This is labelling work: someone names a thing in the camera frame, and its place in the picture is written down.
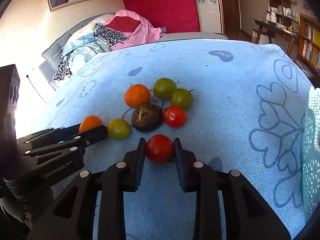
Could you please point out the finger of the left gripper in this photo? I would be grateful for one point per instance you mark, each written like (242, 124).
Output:
(47, 137)
(79, 142)

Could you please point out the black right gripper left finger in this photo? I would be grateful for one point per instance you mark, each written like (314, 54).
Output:
(72, 213)

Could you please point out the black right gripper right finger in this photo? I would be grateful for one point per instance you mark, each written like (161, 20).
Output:
(227, 204)

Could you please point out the small orange fruit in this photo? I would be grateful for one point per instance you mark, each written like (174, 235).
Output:
(90, 122)

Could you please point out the yellow-green tomato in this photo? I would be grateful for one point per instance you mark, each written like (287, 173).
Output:
(118, 129)

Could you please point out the dark brown passion fruit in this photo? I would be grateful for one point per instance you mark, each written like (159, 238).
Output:
(147, 117)

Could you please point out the orange tangerine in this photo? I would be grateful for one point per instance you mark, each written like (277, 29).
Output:
(137, 95)

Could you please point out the red tomato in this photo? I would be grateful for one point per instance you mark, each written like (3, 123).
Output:
(175, 116)
(159, 149)

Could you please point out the green tomato back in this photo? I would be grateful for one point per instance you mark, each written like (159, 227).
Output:
(163, 88)

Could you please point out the green tomato with stem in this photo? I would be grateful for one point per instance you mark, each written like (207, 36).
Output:
(181, 97)

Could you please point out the grey bed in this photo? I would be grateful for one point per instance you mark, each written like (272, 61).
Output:
(53, 53)

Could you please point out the white lattice fruit basket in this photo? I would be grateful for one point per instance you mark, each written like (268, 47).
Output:
(311, 154)

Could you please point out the black white patterned cloth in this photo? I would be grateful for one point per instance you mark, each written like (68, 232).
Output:
(109, 36)

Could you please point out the light blue patterned towel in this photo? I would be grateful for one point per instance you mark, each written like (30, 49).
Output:
(248, 110)

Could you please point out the pink blanket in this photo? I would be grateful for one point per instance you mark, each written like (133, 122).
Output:
(145, 32)

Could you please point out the wooden desk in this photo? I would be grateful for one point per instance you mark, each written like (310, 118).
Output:
(270, 29)

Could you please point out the dark wooden door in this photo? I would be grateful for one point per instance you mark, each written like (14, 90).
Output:
(231, 18)

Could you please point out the wooden bookshelf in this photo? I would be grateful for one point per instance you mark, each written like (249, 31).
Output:
(308, 47)

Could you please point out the small wooden shelf unit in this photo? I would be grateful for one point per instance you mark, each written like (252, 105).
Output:
(283, 12)

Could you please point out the red mattress against wall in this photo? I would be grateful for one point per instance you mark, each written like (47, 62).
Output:
(177, 16)

